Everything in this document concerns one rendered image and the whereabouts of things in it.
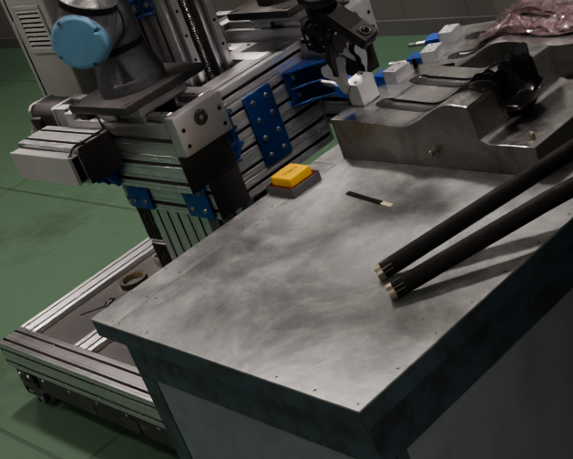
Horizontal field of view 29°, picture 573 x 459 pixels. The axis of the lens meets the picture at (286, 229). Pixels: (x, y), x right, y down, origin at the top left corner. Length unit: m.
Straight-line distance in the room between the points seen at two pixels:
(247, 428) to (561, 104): 0.81
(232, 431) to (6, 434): 1.71
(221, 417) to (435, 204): 0.53
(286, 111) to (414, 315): 1.06
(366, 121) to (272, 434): 0.70
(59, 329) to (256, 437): 1.72
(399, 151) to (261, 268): 0.39
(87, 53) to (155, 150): 0.28
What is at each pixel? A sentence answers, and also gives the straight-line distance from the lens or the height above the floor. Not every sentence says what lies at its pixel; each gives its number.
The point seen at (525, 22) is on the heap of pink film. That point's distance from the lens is 2.40.
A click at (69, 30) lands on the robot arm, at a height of 1.23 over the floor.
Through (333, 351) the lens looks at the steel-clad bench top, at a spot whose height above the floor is 0.80.
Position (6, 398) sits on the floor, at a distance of 3.74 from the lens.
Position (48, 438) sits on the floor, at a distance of 3.41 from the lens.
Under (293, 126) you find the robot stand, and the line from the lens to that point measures 2.65.
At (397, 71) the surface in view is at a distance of 2.33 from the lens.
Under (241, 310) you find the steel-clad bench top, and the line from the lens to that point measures 1.86.
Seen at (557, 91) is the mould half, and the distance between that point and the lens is 2.14.
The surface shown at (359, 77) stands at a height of 0.94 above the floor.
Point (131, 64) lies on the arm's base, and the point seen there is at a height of 1.10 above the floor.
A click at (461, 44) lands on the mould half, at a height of 0.85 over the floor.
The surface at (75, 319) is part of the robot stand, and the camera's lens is 3.51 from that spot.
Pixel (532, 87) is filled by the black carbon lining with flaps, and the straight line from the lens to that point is 2.14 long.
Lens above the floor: 1.65
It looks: 24 degrees down
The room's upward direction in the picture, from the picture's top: 21 degrees counter-clockwise
